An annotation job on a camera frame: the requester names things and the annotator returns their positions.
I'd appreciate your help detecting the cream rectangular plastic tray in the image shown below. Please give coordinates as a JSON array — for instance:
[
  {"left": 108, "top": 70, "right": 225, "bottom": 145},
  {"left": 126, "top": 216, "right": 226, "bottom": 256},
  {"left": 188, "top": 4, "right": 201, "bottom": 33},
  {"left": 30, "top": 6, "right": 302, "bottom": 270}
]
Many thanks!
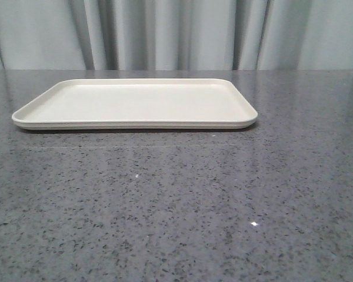
[{"left": 12, "top": 78, "right": 258, "bottom": 130}]

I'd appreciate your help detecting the pale grey-green curtain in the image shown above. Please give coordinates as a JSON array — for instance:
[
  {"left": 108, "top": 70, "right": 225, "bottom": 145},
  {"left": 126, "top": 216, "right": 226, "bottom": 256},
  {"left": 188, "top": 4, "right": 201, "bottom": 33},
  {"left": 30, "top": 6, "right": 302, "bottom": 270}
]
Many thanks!
[{"left": 0, "top": 1, "right": 353, "bottom": 71}]

